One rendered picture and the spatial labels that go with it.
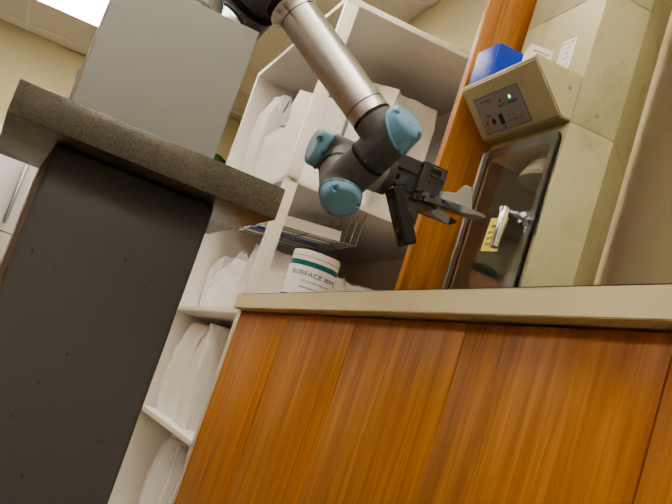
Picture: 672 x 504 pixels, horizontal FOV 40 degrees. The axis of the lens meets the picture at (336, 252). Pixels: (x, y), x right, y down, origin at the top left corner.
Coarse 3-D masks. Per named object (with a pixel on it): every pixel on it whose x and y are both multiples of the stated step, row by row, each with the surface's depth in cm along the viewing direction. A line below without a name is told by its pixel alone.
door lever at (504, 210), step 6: (504, 210) 187; (510, 210) 188; (498, 216) 188; (504, 216) 187; (516, 216) 188; (522, 216) 188; (498, 222) 187; (504, 222) 187; (498, 228) 186; (498, 234) 186; (492, 240) 186; (498, 240) 186; (492, 246) 186; (498, 246) 186
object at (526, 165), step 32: (512, 160) 203; (544, 160) 189; (480, 192) 212; (512, 192) 197; (544, 192) 186; (480, 224) 206; (512, 224) 192; (480, 256) 200; (512, 256) 187; (448, 288) 209
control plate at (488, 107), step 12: (516, 84) 196; (492, 96) 205; (504, 96) 201; (516, 96) 197; (480, 108) 212; (492, 108) 207; (504, 108) 203; (516, 108) 199; (516, 120) 201; (528, 120) 197; (492, 132) 212
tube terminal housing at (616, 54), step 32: (608, 0) 193; (544, 32) 214; (576, 32) 199; (608, 32) 192; (640, 32) 195; (576, 64) 194; (608, 64) 192; (640, 64) 198; (608, 96) 191; (640, 96) 205; (544, 128) 197; (576, 128) 188; (608, 128) 191; (576, 160) 188; (608, 160) 191; (576, 192) 188; (608, 192) 197; (544, 224) 185; (576, 224) 187; (608, 224) 205; (544, 256) 184; (576, 256) 187
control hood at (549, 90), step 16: (528, 64) 189; (544, 64) 186; (480, 80) 208; (496, 80) 202; (512, 80) 196; (528, 80) 191; (544, 80) 187; (560, 80) 188; (576, 80) 189; (464, 96) 216; (480, 96) 210; (528, 96) 194; (544, 96) 189; (560, 96) 187; (576, 96) 189; (544, 112) 191; (560, 112) 187; (480, 128) 216; (512, 128) 204; (528, 128) 200
